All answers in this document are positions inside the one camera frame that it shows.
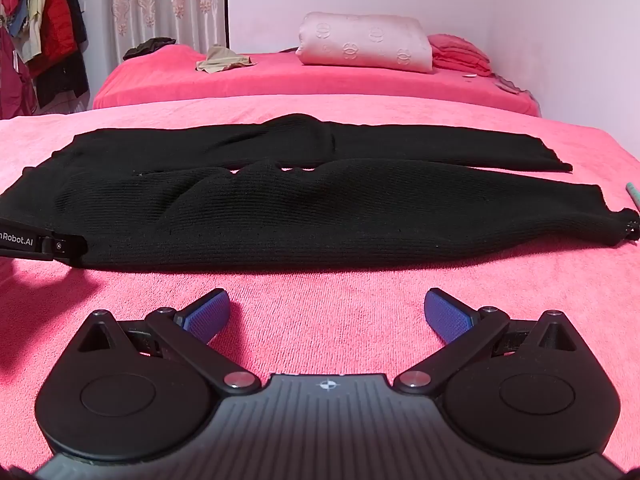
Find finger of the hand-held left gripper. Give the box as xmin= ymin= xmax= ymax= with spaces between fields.
xmin=42 ymin=232 xmax=90 ymax=266

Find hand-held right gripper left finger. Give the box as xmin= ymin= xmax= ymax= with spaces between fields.
xmin=75 ymin=288 xmax=262 ymax=396

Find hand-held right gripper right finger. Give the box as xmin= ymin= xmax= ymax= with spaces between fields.
xmin=393 ymin=288 xmax=577 ymax=395

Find black knit pants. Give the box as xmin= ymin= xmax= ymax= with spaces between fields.
xmin=0 ymin=113 xmax=640 ymax=273

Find pink bed blanket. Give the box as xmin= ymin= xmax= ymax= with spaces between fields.
xmin=0 ymin=94 xmax=640 ymax=480

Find maroon hanging garment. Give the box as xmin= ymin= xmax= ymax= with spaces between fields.
xmin=0 ymin=25 xmax=40 ymax=121

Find black hanging coat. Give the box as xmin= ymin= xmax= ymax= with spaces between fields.
xmin=36 ymin=0 xmax=92 ymax=110

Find cream hanging shirt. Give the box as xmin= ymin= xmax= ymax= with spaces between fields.
xmin=22 ymin=0 xmax=47 ymax=62

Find red hanging jacket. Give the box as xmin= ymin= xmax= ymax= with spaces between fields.
xmin=27 ymin=0 xmax=79 ymax=80

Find blue hanging garment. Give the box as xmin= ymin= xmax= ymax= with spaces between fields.
xmin=6 ymin=6 xmax=30 ymax=39

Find dark crumpled garment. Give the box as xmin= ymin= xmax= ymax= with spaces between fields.
xmin=122 ymin=37 xmax=177 ymax=61

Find beige garment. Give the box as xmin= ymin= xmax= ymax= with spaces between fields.
xmin=195 ymin=44 xmax=257 ymax=74

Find folded pink blanket stack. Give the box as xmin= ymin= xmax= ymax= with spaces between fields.
xmin=427 ymin=33 xmax=493 ymax=78

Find pink covered bed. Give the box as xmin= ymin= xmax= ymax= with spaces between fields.
xmin=92 ymin=44 xmax=543 ymax=118

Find patterned lace curtain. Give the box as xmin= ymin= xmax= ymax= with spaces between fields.
xmin=110 ymin=0 xmax=231 ymax=63

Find folded pale pink quilt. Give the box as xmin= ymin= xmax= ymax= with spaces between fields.
xmin=295 ymin=11 xmax=434 ymax=75

